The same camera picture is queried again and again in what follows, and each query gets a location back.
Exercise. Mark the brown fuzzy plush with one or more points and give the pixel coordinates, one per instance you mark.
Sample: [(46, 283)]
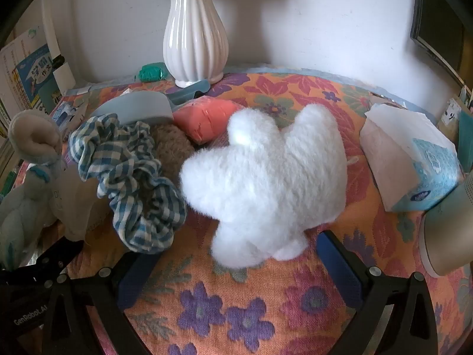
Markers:
[(173, 148)]

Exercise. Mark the grey-blue plastic tray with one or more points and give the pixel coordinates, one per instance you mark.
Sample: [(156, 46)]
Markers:
[(140, 109)]

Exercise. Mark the green packet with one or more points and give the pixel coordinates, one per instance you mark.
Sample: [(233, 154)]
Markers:
[(153, 72)]

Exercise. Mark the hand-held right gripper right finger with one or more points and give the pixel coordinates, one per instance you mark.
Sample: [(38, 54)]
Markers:
[(342, 270)]

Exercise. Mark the grey-blue plastic lid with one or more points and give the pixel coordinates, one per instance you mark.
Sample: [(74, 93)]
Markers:
[(188, 92)]

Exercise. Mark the orange clay packet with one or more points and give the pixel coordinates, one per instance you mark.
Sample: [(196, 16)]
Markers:
[(203, 114)]

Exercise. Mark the white ribbed vase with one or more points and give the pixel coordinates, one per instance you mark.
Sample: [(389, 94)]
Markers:
[(194, 33)]

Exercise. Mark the floral tablecloth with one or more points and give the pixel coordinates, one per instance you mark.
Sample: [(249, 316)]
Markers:
[(236, 314)]

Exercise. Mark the stack of books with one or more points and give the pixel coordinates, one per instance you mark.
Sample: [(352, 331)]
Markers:
[(26, 74)]

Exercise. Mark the blue and white tissue pack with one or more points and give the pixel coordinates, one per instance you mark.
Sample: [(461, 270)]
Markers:
[(406, 162)]

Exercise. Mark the white fluffy plush toy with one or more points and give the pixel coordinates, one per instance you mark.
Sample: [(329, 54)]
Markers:
[(266, 181)]

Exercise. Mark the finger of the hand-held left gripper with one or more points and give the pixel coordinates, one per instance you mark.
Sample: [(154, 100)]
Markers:
[(55, 260)]

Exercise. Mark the dark picture frame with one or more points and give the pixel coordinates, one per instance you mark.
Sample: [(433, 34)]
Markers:
[(438, 18)]

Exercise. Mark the blue checked scrunchie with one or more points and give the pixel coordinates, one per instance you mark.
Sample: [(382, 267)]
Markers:
[(122, 155)]

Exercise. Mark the beige cylindrical container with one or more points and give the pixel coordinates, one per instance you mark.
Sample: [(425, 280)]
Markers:
[(449, 233)]

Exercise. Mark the pale blue plush bunny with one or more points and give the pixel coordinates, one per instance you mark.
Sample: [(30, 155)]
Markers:
[(26, 192)]

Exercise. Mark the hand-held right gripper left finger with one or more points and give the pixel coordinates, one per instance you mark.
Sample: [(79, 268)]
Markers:
[(137, 281)]

